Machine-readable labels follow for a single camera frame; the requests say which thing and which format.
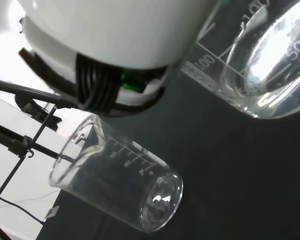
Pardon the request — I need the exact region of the black bench cloth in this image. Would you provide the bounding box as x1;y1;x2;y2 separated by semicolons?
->
33;57;300;240

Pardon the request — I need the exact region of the black tripod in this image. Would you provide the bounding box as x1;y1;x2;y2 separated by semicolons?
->
0;74;80;240

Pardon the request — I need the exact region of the clear cloth clip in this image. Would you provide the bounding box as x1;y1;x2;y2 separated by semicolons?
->
44;205;60;220

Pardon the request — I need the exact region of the empty clear glass beaker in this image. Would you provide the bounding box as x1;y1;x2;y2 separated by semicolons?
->
48;114;185;234

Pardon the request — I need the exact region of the black floor cable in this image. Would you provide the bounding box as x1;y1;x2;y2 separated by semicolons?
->
0;190;45;226

